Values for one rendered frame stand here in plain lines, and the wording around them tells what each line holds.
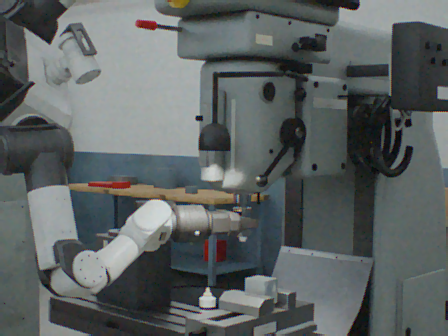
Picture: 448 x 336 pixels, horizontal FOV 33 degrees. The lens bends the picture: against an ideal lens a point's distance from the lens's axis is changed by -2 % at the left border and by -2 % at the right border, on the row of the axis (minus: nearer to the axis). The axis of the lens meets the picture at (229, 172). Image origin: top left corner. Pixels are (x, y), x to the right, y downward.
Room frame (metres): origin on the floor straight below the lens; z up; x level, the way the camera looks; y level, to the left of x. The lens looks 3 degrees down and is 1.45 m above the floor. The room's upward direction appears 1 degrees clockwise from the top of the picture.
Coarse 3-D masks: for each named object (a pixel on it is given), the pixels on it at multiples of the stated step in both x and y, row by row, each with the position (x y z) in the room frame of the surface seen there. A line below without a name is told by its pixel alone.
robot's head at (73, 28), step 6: (72, 24) 1.75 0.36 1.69; (78, 24) 1.77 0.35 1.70; (66, 30) 1.76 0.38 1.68; (72, 30) 1.75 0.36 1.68; (78, 30) 1.76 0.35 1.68; (84, 30) 1.77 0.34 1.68; (60, 36) 1.78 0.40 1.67; (78, 36) 1.75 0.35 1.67; (84, 36) 1.77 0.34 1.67; (78, 42) 1.74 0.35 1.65; (90, 42) 1.76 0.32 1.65; (84, 48) 1.74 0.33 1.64; (90, 48) 1.76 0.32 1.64; (84, 54) 1.74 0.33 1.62; (90, 54) 1.75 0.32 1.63
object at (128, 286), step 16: (96, 240) 2.26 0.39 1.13; (112, 240) 2.19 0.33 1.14; (144, 256) 2.12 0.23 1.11; (160, 256) 2.15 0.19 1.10; (128, 272) 2.13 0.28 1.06; (144, 272) 2.12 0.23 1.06; (160, 272) 2.15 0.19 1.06; (112, 288) 2.19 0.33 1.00; (128, 288) 2.13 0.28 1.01; (144, 288) 2.12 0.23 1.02; (160, 288) 2.15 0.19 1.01; (128, 304) 2.13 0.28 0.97; (144, 304) 2.12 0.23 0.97; (160, 304) 2.15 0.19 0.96
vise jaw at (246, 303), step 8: (224, 296) 1.83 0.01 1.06; (232, 296) 1.82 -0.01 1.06; (240, 296) 1.81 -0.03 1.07; (248, 296) 1.80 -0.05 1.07; (256, 296) 1.80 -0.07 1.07; (264, 296) 1.80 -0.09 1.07; (224, 304) 1.82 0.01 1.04; (232, 304) 1.80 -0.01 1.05; (240, 304) 1.79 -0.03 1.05; (248, 304) 1.77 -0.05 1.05; (256, 304) 1.76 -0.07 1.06; (264, 304) 1.77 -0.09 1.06; (272, 304) 1.79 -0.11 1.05; (240, 312) 1.79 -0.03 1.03; (248, 312) 1.77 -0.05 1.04; (256, 312) 1.76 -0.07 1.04; (264, 312) 1.77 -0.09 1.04
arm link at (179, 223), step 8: (136, 208) 1.82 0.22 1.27; (176, 208) 1.81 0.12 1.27; (184, 208) 1.82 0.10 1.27; (176, 216) 1.80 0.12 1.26; (184, 216) 1.80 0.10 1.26; (168, 224) 1.78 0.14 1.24; (176, 224) 1.80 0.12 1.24; (184, 224) 1.79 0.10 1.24; (160, 232) 1.78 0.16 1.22; (168, 232) 1.79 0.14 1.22; (176, 232) 1.80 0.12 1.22; (184, 232) 1.79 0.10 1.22; (152, 240) 1.80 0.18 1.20; (160, 240) 1.80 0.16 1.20; (176, 240) 1.81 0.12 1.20; (184, 240) 1.81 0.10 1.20; (144, 248) 1.82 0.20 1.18; (152, 248) 1.82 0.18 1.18
